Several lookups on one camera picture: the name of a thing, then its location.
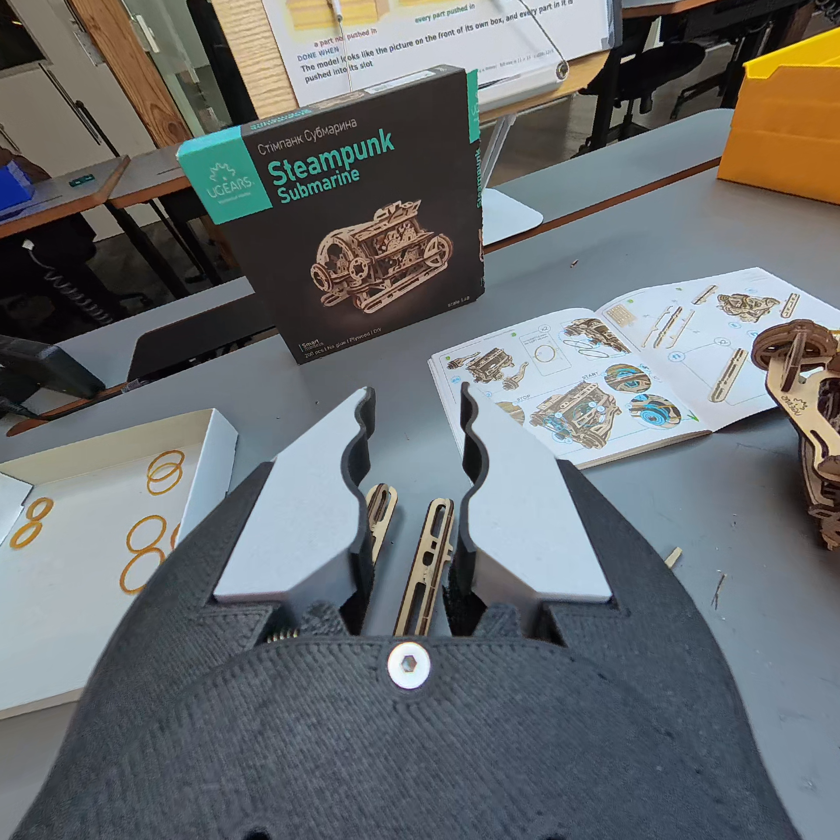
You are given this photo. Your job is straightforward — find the white cardboard tray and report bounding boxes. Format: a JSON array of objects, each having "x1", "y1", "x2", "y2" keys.
[{"x1": 0, "y1": 409, "x2": 239, "y2": 720}]

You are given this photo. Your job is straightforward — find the blue plastic bin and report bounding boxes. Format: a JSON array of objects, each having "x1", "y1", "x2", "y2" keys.
[{"x1": 0, "y1": 164, "x2": 35, "y2": 221}]

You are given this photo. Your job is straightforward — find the short wooden strip part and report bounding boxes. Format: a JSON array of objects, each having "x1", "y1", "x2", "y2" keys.
[{"x1": 364, "y1": 484, "x2": 399, "y2": 567}]

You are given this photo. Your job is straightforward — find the brown wooden desk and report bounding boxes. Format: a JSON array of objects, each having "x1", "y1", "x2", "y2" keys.
[{"x1": 0, "y1": 155, "x2": 193, "y2": 298}]

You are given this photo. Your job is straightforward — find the wooden submarine model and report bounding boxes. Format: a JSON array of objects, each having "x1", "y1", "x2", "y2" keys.
[{"x1": 751, "y1": 319, "x2": 840, "y2": 551}]

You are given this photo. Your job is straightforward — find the scattered yellow rubber bands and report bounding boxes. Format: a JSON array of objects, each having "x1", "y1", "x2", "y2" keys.
[{"x1": 9, "y1": 449, "x2": 186, "y2": 595}]

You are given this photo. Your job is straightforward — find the white instruction board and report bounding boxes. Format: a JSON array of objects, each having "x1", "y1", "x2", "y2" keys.
[{"x1": 262, "y1": 0, "x2": 615, "y2": 107}]

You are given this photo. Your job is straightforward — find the black teal model kit box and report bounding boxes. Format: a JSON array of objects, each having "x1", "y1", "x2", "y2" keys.
[{"x1": 176, "y1": 64, "x2": 488, "y2": 366}]

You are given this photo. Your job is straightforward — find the grey cable with round end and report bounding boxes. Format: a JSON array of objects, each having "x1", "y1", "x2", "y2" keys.
[{"x1": 512, "y1": 0, "x2": 570, "y2": 81}]

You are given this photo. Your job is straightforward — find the white metal board stand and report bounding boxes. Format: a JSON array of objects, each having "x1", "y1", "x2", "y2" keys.
[{"x1": 478, "y1": 98, "x2": 544, "y2": 248}]

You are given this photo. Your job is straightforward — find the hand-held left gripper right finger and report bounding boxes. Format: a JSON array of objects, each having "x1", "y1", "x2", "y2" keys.
[{"x1": 451, "y1": 382, "x2": 616, "y2": 613}]

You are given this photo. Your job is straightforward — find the black device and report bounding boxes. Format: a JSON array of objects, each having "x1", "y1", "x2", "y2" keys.
[{"x1": 0, "y1": 335, "x2": 106, "y2": 421}]

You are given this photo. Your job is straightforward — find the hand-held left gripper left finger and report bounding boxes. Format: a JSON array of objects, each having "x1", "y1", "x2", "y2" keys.
[{"x1": 213, "y1": 386, "x2": 376, "y2": 614}]

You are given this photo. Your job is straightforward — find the open instruction booklet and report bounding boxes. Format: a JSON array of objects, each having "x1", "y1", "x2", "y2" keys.
[{"x1": 428, "y1": 266, "x2": 805, "y2": 471}]

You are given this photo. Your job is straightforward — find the black chair back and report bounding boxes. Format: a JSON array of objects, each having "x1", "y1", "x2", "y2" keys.
[{"x1": 126, "y1": 314, "x2": 278, "y2": 383}]

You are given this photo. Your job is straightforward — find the black coiled cable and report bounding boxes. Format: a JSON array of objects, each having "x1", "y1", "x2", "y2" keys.
[{"x1": 21, "y1": 239, "x2": 114, "y2": 329}]

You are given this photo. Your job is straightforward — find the yellow plastic bin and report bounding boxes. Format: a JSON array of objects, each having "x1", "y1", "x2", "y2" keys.
[{"x1": 717, "y1": 26, "x2": 840, "y2": 203}]

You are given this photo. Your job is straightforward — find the long wooden strip part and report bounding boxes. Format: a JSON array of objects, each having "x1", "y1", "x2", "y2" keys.
[{"x1": 392, "y1": 499, "x2": 455, "y2": 637}]

